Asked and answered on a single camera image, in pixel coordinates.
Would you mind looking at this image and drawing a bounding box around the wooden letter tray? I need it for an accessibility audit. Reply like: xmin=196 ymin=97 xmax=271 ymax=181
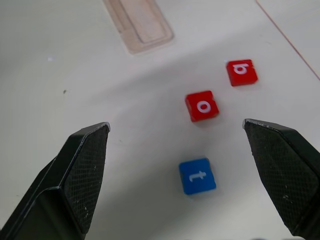
xmin=102 ymin=0 xmax=175 ymax=55

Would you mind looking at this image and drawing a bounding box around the red letter b block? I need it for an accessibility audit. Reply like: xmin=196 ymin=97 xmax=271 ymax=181
xmin=225 ymin=58 xmax=259 ymax=88

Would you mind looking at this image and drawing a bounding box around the red letter o block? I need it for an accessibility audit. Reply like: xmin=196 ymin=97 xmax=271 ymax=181
xmin=184 ymin=90 xmax=220 ymax=123

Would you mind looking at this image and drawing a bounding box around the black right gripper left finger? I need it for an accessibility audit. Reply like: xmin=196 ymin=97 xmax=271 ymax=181
xmin=0 ymin=121 xmax=111 ymax=240

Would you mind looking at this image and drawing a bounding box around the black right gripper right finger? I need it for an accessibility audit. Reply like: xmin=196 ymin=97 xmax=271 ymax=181
xmin=242 ymin=118 xmax=320 ymax=238

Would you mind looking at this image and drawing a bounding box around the blue letter t block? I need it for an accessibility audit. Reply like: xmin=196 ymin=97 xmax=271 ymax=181
xmin=178 ymin=157 xmax=217 ymax=196

